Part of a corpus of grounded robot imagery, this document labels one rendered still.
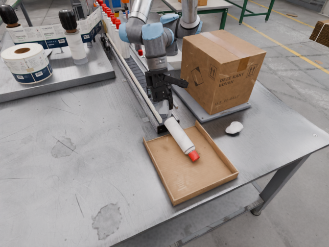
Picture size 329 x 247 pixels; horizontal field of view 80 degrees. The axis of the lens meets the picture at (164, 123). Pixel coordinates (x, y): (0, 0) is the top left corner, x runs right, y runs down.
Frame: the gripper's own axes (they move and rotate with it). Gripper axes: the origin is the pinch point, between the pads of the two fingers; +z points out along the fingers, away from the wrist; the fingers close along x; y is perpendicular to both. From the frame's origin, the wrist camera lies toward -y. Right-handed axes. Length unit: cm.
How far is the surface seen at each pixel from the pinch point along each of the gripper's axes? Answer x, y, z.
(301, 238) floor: 22, -74, 106
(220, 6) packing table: -175, -158, -48
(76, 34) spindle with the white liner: -62, 26, -37
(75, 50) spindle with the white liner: -65, 30, -29
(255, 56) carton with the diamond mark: 6.7, -39.0, -17.5
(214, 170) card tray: 21.9, -6.4, 17.5
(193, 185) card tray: 24.0, 3.9, 18.2
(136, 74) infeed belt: -43.8, 0.4, -11.3
